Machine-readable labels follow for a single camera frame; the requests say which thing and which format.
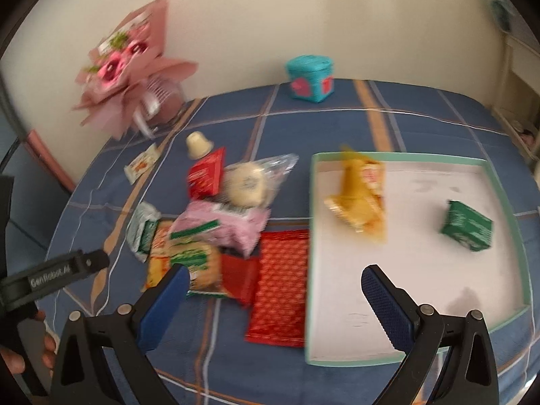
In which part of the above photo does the clear plastic container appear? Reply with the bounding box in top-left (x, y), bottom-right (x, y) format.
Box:
top-left (139, 74), bottom-right (186, 127)

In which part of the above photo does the orange clear snack packet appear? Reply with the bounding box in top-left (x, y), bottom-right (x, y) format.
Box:
top-left (358, 161), bottom-right (388, 244)

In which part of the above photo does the clear bag with round pastry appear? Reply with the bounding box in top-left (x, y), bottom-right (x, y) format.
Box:
top-left (219, 153), bottom-right (299, 209)

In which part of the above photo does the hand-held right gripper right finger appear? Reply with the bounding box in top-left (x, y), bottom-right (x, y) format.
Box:
top-left (360, 264), bottom-right (501, 405)

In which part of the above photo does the person's left hand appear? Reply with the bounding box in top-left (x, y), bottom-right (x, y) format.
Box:
top-left (0, 310), bottom-right (57, 378)

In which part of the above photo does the blue plaid tablecloth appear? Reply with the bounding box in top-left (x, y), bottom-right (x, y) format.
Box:
top-left (40, 78), bottom-right (540, 405)

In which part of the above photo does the small red snack packet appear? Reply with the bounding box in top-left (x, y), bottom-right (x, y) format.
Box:
top-left (187, 147), bottom-right (225, 200)

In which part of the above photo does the orange cracker packet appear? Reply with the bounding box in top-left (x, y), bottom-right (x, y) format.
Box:
top-left (143, 219), bottom-right (178, 290)

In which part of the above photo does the small white snack packet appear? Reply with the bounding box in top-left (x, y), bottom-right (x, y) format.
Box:
top-left (124, 143), bottom-right (159, 183)

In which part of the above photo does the teal tin box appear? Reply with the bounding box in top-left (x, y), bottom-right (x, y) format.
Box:
top-left (286, 55), bottom-right (336, 103)

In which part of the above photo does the plain red snack packet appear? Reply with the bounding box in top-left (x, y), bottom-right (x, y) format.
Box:
top-left (219, 253), bottom-right (262, 306)

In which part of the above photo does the red patterned snack packet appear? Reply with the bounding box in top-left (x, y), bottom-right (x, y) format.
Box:
top-left (245, 228), bottom-right (311, 348)

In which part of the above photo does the white tray with green rim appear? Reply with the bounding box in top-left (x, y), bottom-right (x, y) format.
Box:
top-left (304, 152), bottom-right (531, 367)

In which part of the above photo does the dark green snack packet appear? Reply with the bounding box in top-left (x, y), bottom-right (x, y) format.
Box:
top-left (439, 199), bottom-right (494, 252)

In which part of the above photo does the cream jelly cup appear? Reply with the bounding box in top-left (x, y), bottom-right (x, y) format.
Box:
top-left (186, 132), bottom-right (213, 160)

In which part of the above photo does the green and white snack packet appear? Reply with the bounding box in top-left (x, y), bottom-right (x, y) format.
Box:
top-left (127, 201), bottom-right (162, 262)

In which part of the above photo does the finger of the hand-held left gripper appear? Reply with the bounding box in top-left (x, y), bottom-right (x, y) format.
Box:
top-left (6, 250), bottom-right (111, 302)

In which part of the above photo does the green label cracker packet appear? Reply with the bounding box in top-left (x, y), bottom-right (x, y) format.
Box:
top-left (169, 228), bottom-right (231, 298)

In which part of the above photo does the pink snack packet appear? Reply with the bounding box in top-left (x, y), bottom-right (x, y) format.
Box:
top-left (171, 200), bottom-right (271, 258)

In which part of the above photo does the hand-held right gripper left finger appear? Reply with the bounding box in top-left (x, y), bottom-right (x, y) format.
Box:
top-left (50, 264), bottom-right (190, 405)

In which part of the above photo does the white shelf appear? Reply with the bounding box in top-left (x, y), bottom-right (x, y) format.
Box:
top-left (485, 29), bottom-right (540, 165)

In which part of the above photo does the yellow snack packet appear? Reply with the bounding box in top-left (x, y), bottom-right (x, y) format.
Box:
top-left (324, 145), bottom-right (386, 233)

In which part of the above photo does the pink flower bouquet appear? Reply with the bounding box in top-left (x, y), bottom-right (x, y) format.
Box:
top-left (70, 0), bottom-right (199, 140)

